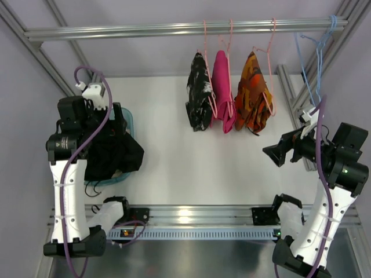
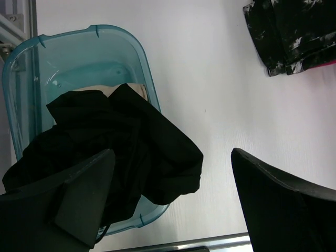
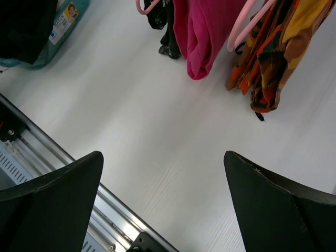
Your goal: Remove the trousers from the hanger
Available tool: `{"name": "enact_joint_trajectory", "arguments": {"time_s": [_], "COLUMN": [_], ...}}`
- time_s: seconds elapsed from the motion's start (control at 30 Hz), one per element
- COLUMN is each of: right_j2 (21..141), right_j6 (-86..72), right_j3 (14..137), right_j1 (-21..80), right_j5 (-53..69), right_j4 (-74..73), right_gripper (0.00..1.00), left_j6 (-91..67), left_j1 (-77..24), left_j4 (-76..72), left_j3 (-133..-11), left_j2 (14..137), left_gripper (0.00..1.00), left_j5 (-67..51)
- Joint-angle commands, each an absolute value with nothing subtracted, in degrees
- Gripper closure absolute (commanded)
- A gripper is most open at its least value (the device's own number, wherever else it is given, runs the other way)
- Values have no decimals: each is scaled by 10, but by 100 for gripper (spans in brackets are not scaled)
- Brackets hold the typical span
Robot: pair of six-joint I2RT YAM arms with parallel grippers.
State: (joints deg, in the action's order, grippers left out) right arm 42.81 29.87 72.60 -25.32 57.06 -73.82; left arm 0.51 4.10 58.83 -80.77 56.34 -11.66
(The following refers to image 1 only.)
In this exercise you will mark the pink trousers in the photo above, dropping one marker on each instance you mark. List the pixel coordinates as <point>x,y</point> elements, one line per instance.
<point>221,84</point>

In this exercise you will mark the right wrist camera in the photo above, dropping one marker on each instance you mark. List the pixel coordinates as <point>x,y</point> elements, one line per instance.
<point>310,117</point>

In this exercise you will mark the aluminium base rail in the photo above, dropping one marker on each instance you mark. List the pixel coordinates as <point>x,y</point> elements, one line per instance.
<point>204,216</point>

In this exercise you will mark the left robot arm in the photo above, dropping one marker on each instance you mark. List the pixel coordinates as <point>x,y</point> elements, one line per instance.
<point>73,235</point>

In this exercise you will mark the black white patterned trousers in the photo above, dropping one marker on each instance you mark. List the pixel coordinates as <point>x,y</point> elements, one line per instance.
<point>198,107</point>

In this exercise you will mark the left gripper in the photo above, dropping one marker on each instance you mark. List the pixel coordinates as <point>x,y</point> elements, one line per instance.
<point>116,113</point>

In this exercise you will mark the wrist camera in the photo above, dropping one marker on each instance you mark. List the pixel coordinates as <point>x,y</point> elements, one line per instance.
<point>95,93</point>
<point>310,117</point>

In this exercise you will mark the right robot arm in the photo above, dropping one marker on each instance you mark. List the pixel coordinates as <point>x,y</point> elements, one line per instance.
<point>305,241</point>

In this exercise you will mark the light blue hanger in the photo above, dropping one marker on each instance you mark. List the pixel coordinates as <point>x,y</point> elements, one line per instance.
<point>320,45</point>

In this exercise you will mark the grey slotted cable duct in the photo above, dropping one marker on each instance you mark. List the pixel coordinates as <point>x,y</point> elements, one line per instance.
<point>195,234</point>

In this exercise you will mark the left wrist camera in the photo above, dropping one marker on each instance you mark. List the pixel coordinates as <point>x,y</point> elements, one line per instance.
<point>95,93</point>

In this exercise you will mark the pink hanger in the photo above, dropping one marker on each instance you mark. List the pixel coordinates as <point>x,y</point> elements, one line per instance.
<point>268,66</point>
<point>227,46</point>
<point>212,99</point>

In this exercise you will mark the aluminium hanging rail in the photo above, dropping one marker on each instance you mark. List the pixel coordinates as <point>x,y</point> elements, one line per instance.
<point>185,29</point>

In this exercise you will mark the orange patterned trousers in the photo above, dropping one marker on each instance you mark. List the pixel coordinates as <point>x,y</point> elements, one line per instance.
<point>253,101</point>

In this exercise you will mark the teal plastic basket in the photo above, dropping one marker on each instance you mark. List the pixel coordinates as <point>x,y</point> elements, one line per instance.
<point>129,128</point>

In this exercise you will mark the black clothes in basket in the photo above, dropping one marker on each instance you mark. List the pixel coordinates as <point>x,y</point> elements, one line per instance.
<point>112,158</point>

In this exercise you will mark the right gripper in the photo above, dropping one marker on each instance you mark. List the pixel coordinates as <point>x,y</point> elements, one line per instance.
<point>293,147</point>

